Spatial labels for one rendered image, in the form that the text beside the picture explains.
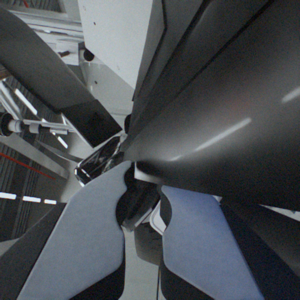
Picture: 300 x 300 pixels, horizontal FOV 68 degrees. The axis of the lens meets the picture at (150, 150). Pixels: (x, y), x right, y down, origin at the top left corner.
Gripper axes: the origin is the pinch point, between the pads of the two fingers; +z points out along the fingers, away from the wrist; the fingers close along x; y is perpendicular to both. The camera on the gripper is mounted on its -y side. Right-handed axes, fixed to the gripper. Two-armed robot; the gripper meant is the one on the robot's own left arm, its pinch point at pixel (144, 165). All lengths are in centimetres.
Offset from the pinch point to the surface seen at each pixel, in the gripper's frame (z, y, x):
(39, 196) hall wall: 914, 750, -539
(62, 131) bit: 11.4, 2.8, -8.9
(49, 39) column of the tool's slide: 81, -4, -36
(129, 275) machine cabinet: 394, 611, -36
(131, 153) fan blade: 3.1, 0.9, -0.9
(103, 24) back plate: 50, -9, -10
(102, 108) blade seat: 23.9, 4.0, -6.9
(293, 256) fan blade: 3.6, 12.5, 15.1
